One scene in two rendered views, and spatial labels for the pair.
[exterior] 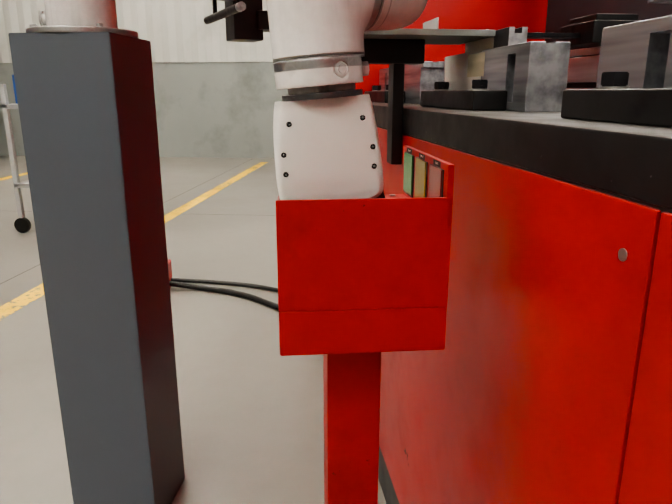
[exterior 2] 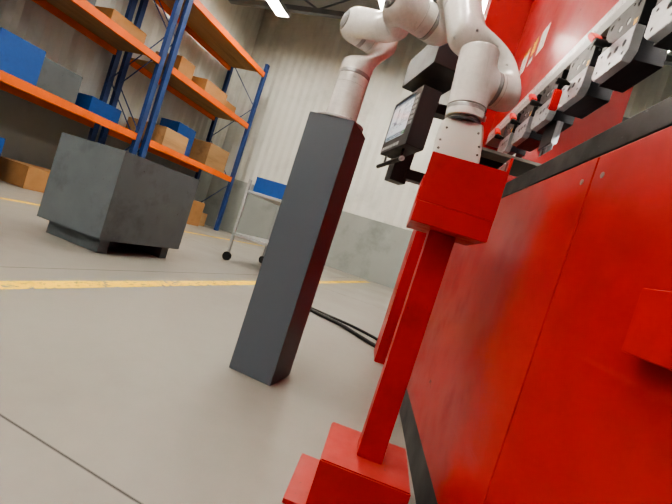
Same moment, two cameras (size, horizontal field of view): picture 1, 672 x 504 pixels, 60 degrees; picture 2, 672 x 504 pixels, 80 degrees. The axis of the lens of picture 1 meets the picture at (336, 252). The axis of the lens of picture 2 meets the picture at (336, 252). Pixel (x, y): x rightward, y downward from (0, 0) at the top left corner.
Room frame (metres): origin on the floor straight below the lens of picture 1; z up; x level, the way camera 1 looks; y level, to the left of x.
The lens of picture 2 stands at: (-0.33, 0.00, 0.57)
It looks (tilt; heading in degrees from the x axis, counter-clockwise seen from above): 1 degrees down; 12
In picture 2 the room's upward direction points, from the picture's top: 18 degrees clockwise
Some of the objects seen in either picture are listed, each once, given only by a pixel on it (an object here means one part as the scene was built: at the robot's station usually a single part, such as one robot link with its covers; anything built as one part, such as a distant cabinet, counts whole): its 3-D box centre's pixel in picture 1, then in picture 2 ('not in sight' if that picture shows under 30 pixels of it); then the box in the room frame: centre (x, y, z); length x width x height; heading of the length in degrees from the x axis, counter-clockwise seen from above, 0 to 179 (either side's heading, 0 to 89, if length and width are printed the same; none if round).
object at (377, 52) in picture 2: not in sight; (370, 52); (1.16, 0.44, 1.30); 0.19 x 0.12 x 0.24; 127
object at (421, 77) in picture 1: (408, 84); not in sight; (1.65, -0.20, 0.92); 0.50 x 0.06 x 0.10; 7
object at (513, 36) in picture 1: (493, 42); not in sight; (1.07, -0.27, 0.98); 0.20 x 0.03 x 0.03; 7
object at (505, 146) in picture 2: not in sight; (515, 138); (1.53, -0.21, 1.24); 0.15 x 0.09 x 0.17; 7
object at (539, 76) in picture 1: (494, 79); not in sight; (1.05, -0.27, 0.92); 0.39 x 0.06 x 0.10; 7
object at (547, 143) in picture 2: not in sight; (549, 139); (1.11, -0.27, 1.11); 0.10 x 0.02 x 0.10; 7
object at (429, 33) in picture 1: (403, 37); (494, 161); (1.09, -0.12, 1.00); 0.26 x 0.18 x 0.01; 97
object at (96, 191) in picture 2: not in sight; (124, 202); (2.35, 2.32, 0.36); 0.80 x 0.60 x 0.72; 175
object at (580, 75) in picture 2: not in sight; (589, 79); (0.93, -0.29, 1.24); 0.15 x 0.09 x 0.17; 7
